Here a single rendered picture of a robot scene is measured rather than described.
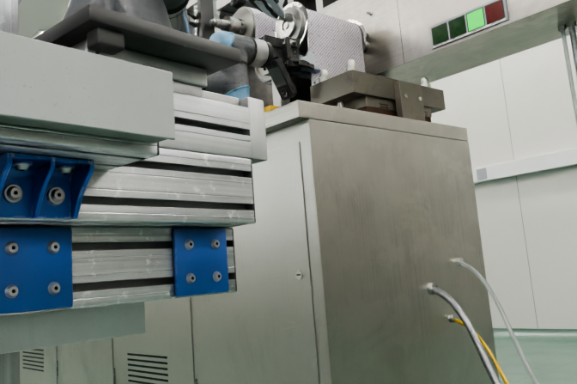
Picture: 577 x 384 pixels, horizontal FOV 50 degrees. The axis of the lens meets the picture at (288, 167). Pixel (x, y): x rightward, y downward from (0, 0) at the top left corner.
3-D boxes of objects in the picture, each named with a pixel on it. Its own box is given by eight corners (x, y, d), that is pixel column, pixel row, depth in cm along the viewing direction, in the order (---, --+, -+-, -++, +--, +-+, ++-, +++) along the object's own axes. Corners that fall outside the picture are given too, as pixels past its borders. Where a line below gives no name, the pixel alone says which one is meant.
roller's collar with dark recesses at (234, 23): (220, 38, 204) (219, 19, 205) (235, 41, 208) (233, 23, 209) (232, 31, 199) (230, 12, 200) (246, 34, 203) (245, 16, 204)
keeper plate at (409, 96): (397, 120, 169) (393, 82, 171) (420, 124, 175) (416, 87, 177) (404, 118, 167) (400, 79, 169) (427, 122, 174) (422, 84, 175)
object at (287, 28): (278, 41, 186) (276, 18, 188) (283, 43, 188) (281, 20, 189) (294, 33, 181) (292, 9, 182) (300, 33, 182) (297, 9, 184)
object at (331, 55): (312, 94, 178) (306, 33, 181) (367, 104, 193) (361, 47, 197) (313, 94, 178) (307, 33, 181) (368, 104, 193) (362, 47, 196)
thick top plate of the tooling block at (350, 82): (311, 106, 171) (309, 86, 172) (403, 122, 197) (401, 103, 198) (354, 91, 159) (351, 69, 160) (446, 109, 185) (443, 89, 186)
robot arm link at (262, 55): (258, 60, 161) (239, 70, 167) (271, 63, 164) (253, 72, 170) (256, 33, 163) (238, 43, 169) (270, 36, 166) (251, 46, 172)
